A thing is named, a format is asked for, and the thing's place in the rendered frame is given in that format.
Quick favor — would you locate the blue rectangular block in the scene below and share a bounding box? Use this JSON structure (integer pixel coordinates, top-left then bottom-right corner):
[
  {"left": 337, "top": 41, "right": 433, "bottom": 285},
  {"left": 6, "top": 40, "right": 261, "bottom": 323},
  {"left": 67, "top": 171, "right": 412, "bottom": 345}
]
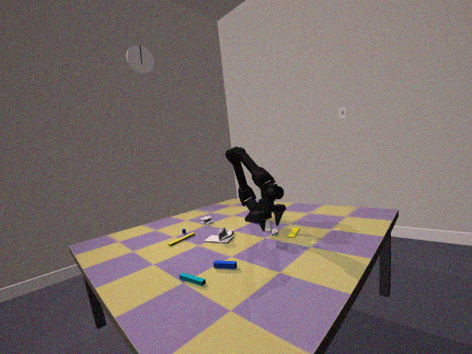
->
[{"left": 214, "top": 260, "right": 237, "bottom": 269}]

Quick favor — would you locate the teal rectangular block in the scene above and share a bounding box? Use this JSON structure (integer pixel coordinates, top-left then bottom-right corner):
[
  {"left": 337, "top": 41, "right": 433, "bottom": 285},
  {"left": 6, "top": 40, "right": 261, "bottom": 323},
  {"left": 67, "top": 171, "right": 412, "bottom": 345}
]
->
[{"left": 179, "top": 273, "right": 206, "bottom": 286}]

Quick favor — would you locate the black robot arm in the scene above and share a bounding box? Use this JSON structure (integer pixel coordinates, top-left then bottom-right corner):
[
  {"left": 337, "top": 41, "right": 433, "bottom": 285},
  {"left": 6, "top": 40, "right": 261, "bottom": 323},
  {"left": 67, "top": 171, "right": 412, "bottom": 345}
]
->
[{"left": 226, "top": 147, "right": 284, "bottom": 211}]

